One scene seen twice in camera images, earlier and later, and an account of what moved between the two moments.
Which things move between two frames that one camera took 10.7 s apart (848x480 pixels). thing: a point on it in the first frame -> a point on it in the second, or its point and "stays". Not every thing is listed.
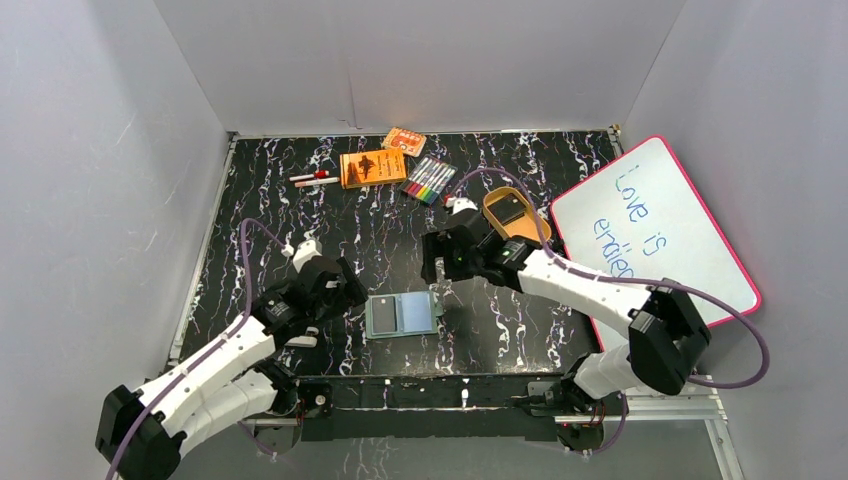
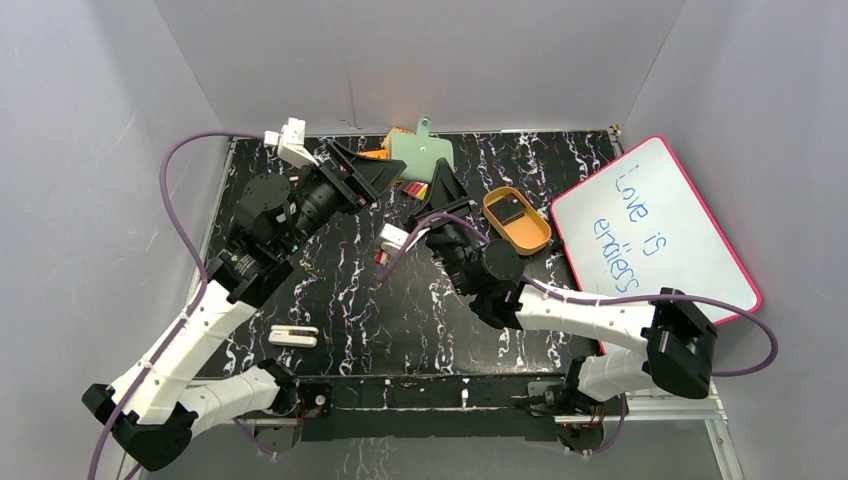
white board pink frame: (642, 217) stays
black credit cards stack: (507, 209) stays
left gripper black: (351, 289) -> (346, 181)
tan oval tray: (528, 225) stays
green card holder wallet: (412, 313) -> (421, 151)
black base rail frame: (430, 408) stays
